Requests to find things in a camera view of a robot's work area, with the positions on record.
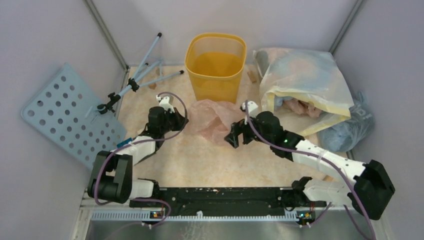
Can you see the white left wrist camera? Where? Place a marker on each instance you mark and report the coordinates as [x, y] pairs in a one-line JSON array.
[[166, 102]]

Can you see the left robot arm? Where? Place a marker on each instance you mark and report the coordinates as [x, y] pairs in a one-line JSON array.
[[111, 178]]

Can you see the light blue tripod stand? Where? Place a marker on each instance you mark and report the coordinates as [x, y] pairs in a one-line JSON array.
[[134, 82]]

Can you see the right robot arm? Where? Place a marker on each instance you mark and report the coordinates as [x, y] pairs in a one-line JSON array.
[[366, 187]]

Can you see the blue block toy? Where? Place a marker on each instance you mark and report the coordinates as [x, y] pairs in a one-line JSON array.
[[123, 143]]

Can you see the pink plastic trash bag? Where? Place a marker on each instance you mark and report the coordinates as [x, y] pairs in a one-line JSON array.
[[212, 120]]

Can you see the small wooden block back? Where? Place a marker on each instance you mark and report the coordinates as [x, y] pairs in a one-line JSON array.
[[252, 76]]

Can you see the yellow plastic trash bin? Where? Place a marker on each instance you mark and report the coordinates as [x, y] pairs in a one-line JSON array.
[[215, 63]]

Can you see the large yellow translucent bag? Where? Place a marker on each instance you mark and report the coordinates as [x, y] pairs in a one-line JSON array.
[[303, 88]]

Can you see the light blue perforated board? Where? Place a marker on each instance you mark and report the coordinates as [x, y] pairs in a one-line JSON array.
[[65, 111]]

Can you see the wooden block near tripod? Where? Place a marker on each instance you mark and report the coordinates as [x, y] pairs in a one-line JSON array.
[[152, 86]]

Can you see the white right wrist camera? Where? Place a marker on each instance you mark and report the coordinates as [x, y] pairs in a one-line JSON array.
[[250, 108]]

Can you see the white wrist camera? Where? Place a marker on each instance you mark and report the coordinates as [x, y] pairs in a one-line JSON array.
[[166, 102], [250, 108]]

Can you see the blue plastic bag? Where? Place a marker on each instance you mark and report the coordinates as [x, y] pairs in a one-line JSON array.
[[345, 135]]

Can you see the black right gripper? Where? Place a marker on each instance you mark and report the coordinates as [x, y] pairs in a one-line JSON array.
[[237, 128]]

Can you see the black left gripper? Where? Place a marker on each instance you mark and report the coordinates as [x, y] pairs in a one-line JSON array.
[[179, 119]]

